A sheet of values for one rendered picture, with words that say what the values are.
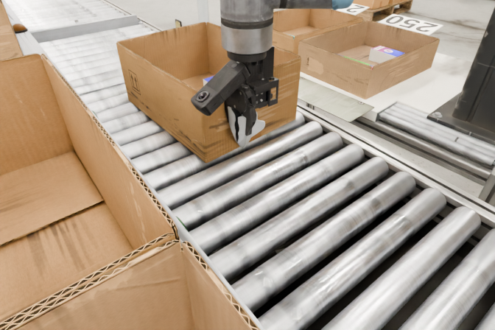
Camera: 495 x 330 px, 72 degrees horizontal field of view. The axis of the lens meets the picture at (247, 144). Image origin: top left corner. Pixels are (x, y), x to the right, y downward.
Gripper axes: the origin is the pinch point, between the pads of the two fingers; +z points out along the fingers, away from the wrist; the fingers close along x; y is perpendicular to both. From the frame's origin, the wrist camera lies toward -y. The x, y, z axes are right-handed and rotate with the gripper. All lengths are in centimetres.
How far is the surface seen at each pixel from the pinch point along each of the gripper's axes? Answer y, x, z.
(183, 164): -10.0, 7.0, 5.3
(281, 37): 47, 39, -3
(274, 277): -12.3, -25.8, 5.5
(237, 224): -10.3, -13.4, 6.0
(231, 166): -1.9, 0.3, 5.4
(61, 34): -9, 116, 4
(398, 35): 84, 17, -2
